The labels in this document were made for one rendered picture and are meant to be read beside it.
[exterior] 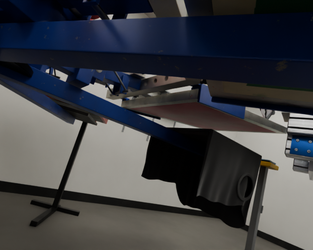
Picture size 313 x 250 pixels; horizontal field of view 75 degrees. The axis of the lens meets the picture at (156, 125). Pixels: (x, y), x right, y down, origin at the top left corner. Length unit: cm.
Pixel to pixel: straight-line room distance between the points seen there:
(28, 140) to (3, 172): 42
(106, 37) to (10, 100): 250
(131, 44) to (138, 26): 3
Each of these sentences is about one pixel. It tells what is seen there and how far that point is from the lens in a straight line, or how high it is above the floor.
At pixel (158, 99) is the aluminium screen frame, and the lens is 92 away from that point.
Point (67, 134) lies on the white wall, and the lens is 287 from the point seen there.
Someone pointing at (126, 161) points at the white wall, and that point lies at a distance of 324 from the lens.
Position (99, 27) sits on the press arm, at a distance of 37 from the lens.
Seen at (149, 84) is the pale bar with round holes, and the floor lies 104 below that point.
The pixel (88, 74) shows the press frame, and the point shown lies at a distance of 77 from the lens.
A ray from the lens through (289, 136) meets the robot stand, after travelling 112.
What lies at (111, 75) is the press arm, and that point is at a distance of 86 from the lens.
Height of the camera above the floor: 73
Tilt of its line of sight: 11 degrees up
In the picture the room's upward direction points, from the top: 16 degrees clockwise
